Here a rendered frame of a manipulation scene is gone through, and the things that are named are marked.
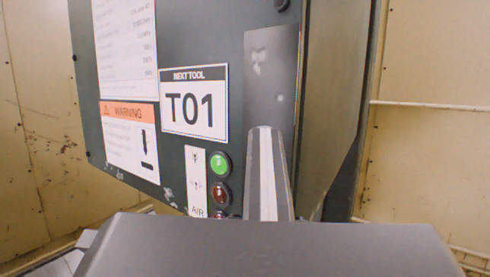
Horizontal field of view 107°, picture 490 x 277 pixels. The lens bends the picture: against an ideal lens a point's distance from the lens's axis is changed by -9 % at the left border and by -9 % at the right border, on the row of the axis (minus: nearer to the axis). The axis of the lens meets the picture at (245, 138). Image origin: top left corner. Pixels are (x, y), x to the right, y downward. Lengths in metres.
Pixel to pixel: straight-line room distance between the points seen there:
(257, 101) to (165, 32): 0.13
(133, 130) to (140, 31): 0.13
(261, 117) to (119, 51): 0.23
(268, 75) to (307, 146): 0.06
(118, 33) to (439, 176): 1.27
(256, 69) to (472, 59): 1.12
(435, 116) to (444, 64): 0.22
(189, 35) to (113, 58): 0.16
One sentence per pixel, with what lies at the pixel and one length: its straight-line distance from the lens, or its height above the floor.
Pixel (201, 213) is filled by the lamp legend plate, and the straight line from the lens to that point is 0.24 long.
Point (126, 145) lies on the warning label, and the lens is 0.34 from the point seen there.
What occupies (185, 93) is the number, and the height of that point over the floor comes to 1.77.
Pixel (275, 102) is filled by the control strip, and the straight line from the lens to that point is 0.16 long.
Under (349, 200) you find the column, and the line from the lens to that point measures 0.92.
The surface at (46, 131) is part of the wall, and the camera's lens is 1.41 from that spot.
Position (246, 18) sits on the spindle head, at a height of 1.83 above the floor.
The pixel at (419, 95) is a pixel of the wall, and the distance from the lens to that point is 1.19.
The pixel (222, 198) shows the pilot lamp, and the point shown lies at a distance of 0.20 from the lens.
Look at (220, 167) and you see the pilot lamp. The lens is 0.19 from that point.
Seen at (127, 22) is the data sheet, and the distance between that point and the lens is 0.32.
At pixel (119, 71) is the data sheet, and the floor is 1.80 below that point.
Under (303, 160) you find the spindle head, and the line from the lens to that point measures 0.17.
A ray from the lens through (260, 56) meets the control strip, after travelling 0.16.
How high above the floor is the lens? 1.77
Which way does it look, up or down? 13 degrees down
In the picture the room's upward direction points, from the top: 1 degrees clockwise
